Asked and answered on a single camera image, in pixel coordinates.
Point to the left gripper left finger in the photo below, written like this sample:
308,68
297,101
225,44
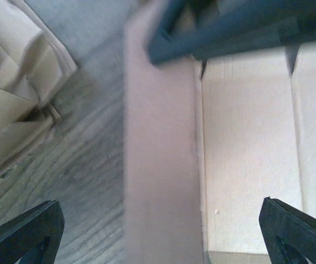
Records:
34,236

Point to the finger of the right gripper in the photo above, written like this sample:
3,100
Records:
178,21

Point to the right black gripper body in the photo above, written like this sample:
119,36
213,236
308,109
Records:
258,25

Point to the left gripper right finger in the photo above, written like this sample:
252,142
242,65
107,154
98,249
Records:
289,234

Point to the cardboard box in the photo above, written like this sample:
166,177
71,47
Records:
202,152

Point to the stack of flat cardboard boxes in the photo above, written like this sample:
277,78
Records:
34,65

